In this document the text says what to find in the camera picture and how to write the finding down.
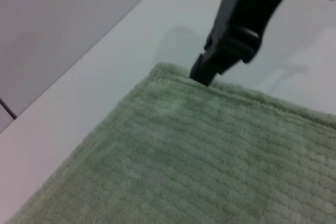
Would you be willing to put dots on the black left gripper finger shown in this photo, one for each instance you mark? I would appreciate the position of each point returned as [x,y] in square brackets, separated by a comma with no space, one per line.
[244,16]

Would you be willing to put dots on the black vertical wall strip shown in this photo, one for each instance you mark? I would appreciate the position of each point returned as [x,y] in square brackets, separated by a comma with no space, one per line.
[8,109]

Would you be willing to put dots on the light green ribbed towel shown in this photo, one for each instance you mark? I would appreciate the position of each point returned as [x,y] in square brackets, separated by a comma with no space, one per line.
[183,155]

